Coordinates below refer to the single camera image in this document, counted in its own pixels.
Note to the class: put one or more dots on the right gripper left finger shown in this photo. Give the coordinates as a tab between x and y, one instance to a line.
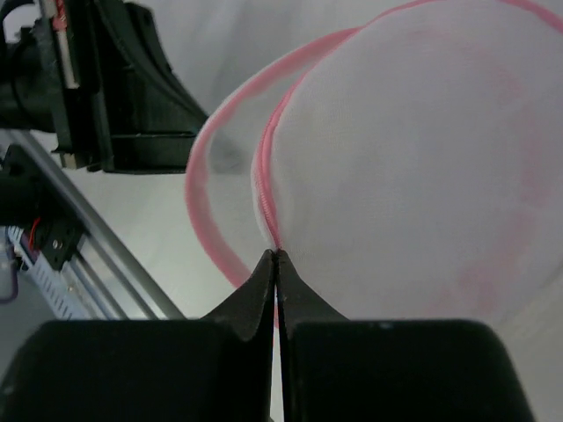
216	368

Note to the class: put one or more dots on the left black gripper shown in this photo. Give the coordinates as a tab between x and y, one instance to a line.
94	74

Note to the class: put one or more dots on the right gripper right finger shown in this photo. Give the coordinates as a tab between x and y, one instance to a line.
336	369

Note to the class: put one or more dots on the pink-trimmed mesh laundry bag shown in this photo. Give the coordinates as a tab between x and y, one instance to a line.
409	167

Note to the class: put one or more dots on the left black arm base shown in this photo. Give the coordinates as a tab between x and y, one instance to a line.
30	201

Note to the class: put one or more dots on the aluminium mounting rail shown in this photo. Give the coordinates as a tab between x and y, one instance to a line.
109	280

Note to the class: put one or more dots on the white slotted cable duct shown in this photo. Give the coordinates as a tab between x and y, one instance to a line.
59	295

